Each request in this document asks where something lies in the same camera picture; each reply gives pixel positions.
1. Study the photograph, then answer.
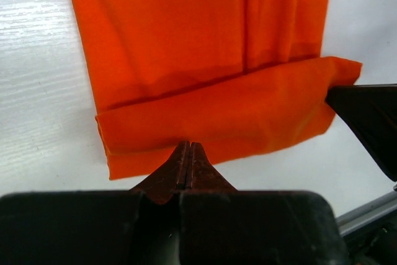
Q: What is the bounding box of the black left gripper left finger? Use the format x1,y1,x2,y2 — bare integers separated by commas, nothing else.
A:
1,141,190,264

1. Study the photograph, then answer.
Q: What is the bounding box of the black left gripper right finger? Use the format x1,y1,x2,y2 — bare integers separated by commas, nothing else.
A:
179,143,349,264

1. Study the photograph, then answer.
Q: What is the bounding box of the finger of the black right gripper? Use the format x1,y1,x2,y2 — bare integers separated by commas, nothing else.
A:
326,84,396,181

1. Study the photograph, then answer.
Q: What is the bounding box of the orange t shirt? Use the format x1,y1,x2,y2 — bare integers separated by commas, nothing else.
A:
72,0,361,179

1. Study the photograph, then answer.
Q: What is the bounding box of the aluminium mounting rail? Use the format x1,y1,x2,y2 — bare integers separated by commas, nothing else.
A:
336,186,396,236

